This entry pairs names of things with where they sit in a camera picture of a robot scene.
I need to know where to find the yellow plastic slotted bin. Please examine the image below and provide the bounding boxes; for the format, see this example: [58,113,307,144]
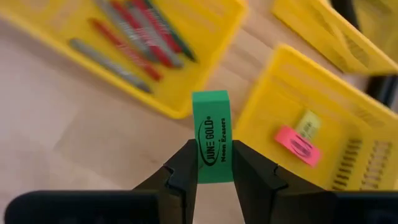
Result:
[232,44,398,192]
[271,0,398,76]
[0,0,249,120]

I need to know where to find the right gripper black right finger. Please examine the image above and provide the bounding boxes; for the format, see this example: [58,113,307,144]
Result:
[232,139,339,224]

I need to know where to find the red crayon box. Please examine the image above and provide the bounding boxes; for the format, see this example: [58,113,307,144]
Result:
[89,17,164,83]

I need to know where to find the yellow eraser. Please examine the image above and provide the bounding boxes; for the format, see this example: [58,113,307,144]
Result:
[294,109,323,141]

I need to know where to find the pink eraser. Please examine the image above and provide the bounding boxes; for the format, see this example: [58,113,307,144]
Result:
[274,124,322,168]

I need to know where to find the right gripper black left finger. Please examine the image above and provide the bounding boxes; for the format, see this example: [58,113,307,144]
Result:
[132,139,199,224]

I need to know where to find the green eraser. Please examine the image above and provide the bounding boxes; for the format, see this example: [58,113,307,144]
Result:
[192,90,234,185]

